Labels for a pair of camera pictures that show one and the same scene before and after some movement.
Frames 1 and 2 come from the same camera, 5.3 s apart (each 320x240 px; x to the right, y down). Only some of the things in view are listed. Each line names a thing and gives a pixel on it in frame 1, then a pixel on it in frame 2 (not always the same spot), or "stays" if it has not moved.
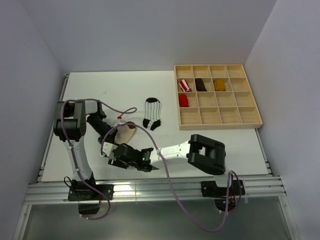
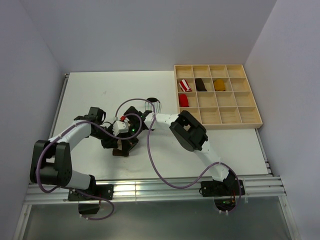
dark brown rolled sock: [200, 85] stays
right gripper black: [117, 163] → [128, 142]
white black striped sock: [152, 113] stays
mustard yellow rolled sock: [219, 85] stays
